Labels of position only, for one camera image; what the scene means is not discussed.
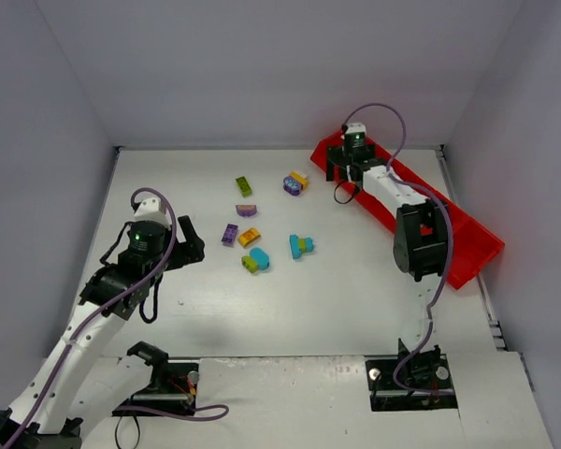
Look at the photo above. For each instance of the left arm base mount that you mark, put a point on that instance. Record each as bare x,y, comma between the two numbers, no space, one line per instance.
172,387

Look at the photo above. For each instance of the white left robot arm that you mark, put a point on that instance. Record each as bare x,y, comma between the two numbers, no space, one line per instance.
58,408

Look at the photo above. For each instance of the cyan green lego cluster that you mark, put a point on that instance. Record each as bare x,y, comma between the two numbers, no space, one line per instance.
299,246

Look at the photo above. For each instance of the orange curved lego brick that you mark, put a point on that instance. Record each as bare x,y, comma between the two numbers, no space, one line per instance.
248,237

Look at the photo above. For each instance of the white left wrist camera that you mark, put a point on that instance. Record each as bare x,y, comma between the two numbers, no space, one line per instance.
152,209

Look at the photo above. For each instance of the cyan lego with green brick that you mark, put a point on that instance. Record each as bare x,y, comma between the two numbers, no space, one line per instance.
256,260

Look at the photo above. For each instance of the green long lego brick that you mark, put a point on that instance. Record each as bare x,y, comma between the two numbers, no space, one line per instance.
243,186

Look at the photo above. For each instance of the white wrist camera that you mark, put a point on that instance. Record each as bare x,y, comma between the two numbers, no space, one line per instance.
354,129
152,209

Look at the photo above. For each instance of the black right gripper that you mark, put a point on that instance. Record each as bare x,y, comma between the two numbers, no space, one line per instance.
342,155

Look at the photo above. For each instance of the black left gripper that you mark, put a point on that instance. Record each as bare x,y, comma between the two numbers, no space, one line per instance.
183,250

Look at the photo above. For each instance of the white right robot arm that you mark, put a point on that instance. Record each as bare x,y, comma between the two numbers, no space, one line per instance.
423,236

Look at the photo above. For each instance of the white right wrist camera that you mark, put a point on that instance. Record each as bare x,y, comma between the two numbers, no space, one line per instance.
354,129

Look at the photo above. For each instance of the purple half-round lego brick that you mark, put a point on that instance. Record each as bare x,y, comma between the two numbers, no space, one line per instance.
246,210

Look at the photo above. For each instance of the purple rectangular lego brick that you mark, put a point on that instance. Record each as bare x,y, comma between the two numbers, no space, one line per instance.
229,235

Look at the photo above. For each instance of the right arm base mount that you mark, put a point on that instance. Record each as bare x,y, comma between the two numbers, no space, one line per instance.
427,379

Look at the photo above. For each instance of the purple yellow white lego stack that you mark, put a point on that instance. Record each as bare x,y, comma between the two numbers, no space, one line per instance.
295,183

